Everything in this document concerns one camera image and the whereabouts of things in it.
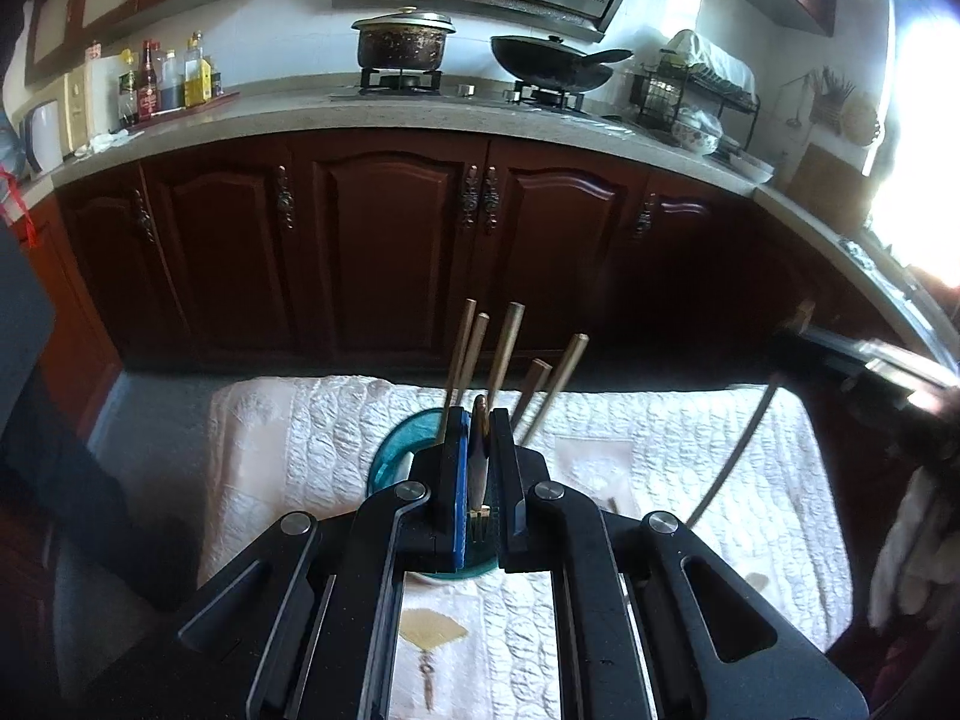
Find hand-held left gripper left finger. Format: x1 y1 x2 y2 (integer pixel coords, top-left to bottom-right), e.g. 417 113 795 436
176 405 476 720

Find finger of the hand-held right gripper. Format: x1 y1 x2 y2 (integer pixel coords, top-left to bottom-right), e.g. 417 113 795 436
772 322 871 385

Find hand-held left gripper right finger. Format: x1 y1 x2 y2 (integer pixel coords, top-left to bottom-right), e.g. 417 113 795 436
490 407 872 720

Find wooden chopstick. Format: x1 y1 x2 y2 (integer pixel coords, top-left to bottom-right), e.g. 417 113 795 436
459 312 491 402
521 333 590 445
444 298 478 422
511 360 554 425
487 302 526 407

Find person's right hand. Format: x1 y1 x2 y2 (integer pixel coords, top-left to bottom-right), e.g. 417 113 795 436
868 463 960 629

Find white quilted cloth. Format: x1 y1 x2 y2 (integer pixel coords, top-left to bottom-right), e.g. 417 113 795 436
196 375 856 720

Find wooden cutting board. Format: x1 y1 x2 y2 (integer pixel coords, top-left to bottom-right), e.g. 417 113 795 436
786 145 876 231

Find white shallow dish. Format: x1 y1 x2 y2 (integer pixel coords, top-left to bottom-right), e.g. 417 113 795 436
730 153 778 185

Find round woven mat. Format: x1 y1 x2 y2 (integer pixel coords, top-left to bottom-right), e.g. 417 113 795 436
843 92 881 146

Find floral ceramic bowl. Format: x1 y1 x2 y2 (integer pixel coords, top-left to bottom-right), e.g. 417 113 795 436
670 108 725 156

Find dark wooden lower cabinets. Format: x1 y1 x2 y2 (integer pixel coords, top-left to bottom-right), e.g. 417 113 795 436
15 127 901 377

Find black wok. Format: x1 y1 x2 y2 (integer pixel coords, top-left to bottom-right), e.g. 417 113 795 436
490 33 635 92

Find grey stone countertop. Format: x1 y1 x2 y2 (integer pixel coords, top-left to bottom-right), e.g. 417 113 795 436
0 79 960 383

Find gas stove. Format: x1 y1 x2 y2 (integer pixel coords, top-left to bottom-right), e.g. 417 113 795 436
328 67 595 119

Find dark cooking pot with lid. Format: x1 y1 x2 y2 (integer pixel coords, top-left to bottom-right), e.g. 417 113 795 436
351 6 457 71

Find yellow oil bottle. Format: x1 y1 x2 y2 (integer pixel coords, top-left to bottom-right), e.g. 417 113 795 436
184 31 214 107

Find dark sauce bottle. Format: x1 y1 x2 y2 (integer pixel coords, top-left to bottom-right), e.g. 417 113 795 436
159 50 186 111

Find white rag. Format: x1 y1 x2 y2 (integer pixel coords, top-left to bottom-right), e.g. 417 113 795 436
73 127 148 160

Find red label sauce bottle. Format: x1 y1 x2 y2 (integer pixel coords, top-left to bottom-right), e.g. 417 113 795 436
138 39 164 122

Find green glass bottle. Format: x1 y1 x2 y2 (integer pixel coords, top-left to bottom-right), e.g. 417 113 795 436
117 50 142 129

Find cream box appliance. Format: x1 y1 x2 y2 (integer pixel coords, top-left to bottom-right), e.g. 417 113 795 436
63 55 125 156

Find black wire dish rack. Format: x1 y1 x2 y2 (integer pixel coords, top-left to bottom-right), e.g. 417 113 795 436
628 47 763 152

